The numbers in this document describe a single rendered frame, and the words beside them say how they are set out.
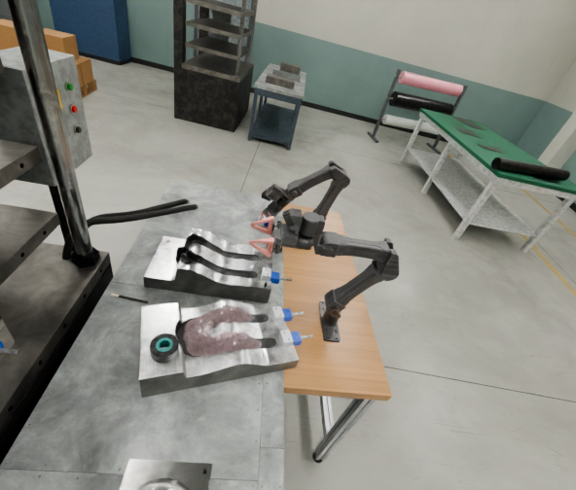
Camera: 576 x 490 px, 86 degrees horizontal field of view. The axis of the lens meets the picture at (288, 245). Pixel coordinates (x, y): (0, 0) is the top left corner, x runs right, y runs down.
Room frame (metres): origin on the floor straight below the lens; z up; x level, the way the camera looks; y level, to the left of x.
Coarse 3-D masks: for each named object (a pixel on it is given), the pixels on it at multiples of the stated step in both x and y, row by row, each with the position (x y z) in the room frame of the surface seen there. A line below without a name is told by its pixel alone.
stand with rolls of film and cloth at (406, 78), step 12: (396, 72) 6.52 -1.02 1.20; (408, 72) 6.54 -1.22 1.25; (408, 84) 6.52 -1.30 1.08; (420, 84) 6.56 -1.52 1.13; (432, 84) 6.63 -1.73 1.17; (444, 84) 6.72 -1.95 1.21; (456, 84) 6.89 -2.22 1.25; (396, 96) 6.44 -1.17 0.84; (408, 96) 6.53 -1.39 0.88; (384, 108) 6.49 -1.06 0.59; (408, 108) 6.55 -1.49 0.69; (432, 108) 6.66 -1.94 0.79; (444, 108) 6.75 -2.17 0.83; (384, 120) 6.52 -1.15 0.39; (396, 120) 6.53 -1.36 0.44; (408, 120) 6.64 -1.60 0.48; (432, 132) 6.81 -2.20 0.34
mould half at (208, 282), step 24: (216, 240) 1.05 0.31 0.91; (168, 264) 0.88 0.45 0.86; (192, 264) 0.84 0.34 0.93; (240, 264) 0.97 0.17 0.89; (264, 264) 1.00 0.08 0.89; (168, 288) 0.80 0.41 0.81; (192, 288) 0.82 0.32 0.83; (216, 288) 0.83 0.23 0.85; (240, 288) 0.85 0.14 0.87; (264, 288) 0.87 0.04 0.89
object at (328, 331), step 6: (324, 306) 0.94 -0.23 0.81; (324, 312) 0.88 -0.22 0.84; (324, 318) 0.86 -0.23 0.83; (330, 318) 0.84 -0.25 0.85; (336, 318) 0.85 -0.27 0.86; (324, 324) 0.84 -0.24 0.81; (330, 324) 0.84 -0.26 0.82; (336, 324) 0.85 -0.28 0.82; (324, 330) 0.82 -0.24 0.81; (330, 330) 0.82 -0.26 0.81; (336, 330) 0.83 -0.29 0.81; (324, 336) 0.78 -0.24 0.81; (330, 336) 0.79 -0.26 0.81; (336, 336) 0.80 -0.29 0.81
